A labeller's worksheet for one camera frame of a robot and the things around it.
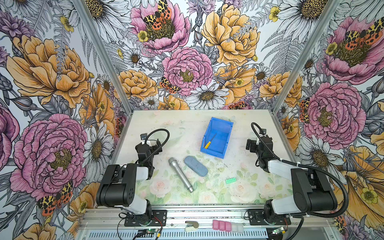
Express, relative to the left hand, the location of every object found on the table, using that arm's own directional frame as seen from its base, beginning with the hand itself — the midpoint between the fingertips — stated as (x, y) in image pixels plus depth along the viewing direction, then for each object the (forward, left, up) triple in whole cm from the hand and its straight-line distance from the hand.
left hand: (151, 144), depth 94 cm
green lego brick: (-21, -47, -5) cm, 52 cm away
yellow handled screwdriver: (+5, -37, -6) cm, 38 cm away
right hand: (-1, -65, +1) cm, 65 cm away
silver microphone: (-11, -14, -3) cm, 18 cm away
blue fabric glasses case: (-12, -27, -4) cm, 30 cm away
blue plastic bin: (+2, -43, -8) cm, 43 cm away
